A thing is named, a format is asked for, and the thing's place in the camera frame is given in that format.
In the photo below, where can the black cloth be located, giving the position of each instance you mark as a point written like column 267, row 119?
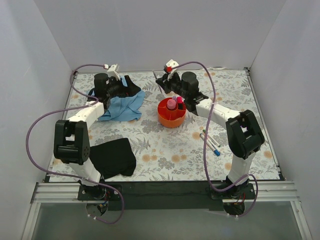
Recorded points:
column 114, row 158

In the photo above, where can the blue cap marker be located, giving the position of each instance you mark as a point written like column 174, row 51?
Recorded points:
column 217, row 153

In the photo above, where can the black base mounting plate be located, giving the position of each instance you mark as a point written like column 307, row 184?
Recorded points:
column 163, row 195

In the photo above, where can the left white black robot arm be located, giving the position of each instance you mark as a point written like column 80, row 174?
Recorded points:
column 71, row 137

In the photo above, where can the pink black highlighter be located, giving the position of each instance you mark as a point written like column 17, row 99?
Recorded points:
column 180, row 103

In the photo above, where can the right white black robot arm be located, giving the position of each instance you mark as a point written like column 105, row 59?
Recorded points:
column 244, row 134

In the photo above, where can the green cap marker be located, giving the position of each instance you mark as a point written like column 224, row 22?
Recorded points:
column 212, row 139

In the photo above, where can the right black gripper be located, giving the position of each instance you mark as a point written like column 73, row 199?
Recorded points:
column 165, row 84

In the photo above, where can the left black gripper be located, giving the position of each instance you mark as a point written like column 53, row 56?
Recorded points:
column 124, row 86

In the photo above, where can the pink glue bottle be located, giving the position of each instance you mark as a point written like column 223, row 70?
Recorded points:
column 171, row 104

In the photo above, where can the floral table mat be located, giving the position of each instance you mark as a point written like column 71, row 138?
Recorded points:
column 164, row 154

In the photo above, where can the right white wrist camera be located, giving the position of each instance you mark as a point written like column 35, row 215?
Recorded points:
column 169, row 67

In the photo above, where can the orange round organizer container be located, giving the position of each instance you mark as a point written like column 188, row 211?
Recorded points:
column 170, row 118

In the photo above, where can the orange cap marker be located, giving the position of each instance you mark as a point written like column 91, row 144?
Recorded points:
column 212, row 143

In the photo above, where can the blue cloth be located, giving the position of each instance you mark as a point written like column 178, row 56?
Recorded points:
column 121, row 109

